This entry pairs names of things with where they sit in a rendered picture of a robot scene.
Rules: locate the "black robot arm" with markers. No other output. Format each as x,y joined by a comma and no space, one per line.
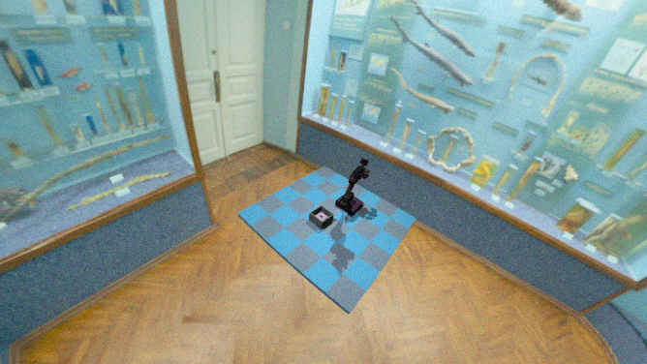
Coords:
349,195

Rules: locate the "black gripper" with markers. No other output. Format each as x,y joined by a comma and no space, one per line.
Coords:
358,172

